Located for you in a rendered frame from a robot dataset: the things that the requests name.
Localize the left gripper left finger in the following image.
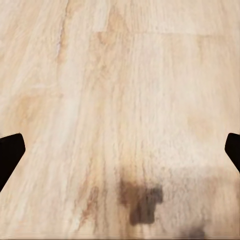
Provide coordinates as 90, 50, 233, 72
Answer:
0, 133, 26, 192

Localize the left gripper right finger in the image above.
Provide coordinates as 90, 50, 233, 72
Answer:
224, 133, 240, 172

